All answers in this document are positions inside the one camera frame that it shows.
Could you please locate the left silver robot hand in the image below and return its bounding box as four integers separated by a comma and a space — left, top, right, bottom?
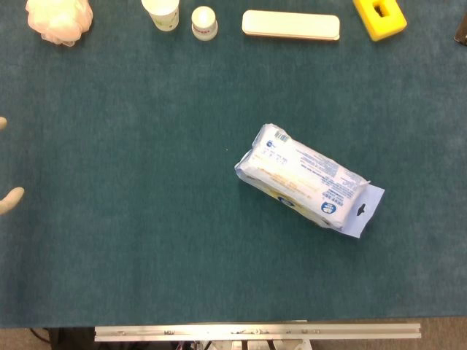
0, 116, 26, 217

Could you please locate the white wet wipes pack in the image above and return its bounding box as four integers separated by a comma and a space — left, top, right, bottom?
233, 122, 386, 239

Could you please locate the green table mat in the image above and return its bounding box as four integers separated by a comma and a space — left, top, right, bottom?
0, 0, 467, 329

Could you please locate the pink mesh bath sponge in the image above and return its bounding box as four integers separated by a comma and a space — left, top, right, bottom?
25, 0, 94, 47

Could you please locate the white paper cup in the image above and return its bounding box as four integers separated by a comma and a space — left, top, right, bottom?
140, 0, 181, 33

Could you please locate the small white capped bottle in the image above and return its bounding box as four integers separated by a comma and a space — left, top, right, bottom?
190, 6, 219, 42

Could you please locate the long white rectangular case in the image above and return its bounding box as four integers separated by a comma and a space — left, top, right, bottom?
241, 9, 341, 42

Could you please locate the yellow sponge block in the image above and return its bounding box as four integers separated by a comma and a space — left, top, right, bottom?
352, 0, 408, 42

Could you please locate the dark object at edge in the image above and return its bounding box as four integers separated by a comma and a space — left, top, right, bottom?
453, 12, 467, 46

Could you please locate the aluminium frame rail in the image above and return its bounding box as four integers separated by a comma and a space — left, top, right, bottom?
93, 322, 422, 343

